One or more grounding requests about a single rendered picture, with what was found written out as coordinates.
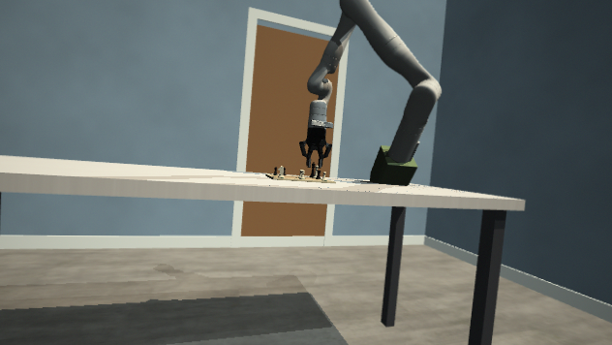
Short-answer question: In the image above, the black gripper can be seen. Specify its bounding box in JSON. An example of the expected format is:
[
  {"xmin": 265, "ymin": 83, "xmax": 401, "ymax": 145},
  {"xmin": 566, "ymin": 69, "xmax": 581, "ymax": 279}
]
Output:
[{"xmin": 299, "ymin": 128, "xmax": 332, "ymax": 169}]

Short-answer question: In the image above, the chessboard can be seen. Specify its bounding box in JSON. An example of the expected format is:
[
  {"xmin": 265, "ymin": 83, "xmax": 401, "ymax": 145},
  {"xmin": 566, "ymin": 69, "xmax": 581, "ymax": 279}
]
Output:
[{"xmin": 265, "ymin": 173, "xmax": 336, "ymax": 183}]

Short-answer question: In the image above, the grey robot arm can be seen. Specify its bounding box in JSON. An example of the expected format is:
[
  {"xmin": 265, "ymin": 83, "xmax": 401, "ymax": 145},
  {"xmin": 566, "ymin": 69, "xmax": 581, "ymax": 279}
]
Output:
[{"xmin": 307, "ymin": 0, "xmax": 442, "ymax": 163}]

